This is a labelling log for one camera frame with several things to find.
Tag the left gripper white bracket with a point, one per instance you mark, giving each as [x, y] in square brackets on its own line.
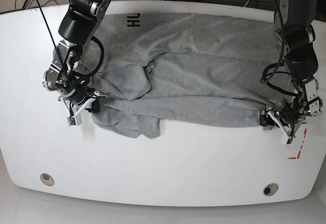
[282, 116]

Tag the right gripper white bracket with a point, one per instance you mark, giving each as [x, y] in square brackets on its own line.
[75, 103]

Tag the grey T-shirt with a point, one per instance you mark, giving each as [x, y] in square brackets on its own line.
[196, 68]

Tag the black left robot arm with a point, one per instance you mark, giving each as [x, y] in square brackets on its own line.
[293, 73]

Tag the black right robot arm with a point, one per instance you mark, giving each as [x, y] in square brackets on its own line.
[77, 29]

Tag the red tape rectangle marking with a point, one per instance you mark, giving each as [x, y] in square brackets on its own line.
[296, 147]

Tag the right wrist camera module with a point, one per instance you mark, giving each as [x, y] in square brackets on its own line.
[75, 120]

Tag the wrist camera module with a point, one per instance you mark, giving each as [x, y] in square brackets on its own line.
[75, 120]
[287, 140]

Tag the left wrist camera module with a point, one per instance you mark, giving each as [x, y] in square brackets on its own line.
[287, 140]

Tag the right table cable grommet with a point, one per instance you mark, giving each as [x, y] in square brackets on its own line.
[270, 189]

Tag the table cable grommet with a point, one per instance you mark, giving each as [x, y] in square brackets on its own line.
[47, 179]
[270, 189]

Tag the left table cable grommet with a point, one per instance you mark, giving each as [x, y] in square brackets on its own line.
[47, 179]

